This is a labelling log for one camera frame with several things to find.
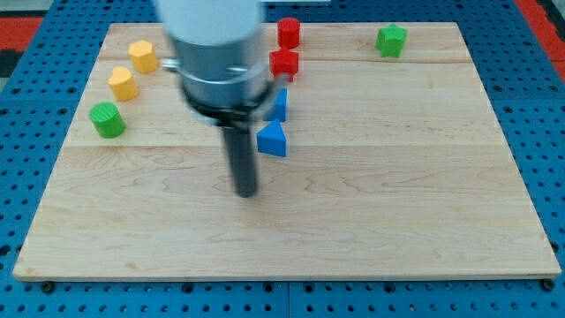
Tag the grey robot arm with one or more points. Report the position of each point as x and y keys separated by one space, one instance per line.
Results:
x=221 y=59

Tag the red star block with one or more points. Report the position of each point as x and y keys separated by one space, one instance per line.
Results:
x=284 y=61

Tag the wooden board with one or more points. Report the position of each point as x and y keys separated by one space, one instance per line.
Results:
x=396 y=169

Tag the green star block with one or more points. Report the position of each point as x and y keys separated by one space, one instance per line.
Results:
x=390 y=40

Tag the blue triangle block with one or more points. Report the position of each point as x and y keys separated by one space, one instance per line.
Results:
x=271 y=139

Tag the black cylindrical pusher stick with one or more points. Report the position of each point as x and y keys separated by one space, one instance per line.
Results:
x=239 y=151

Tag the blue cube block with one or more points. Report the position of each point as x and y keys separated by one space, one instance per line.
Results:
x=279 y=111

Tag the red cylinder block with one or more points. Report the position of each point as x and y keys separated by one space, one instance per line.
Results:
x=288 y=32

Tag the yellow hexagon block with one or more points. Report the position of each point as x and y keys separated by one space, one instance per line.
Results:
x=143 y=56

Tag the yellow heart block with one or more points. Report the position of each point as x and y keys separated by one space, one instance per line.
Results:
x=122 y=84

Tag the green cylinder block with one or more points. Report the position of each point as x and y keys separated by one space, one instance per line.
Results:
x=107 y=120

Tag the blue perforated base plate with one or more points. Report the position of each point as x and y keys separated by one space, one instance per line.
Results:
x=48 y=50

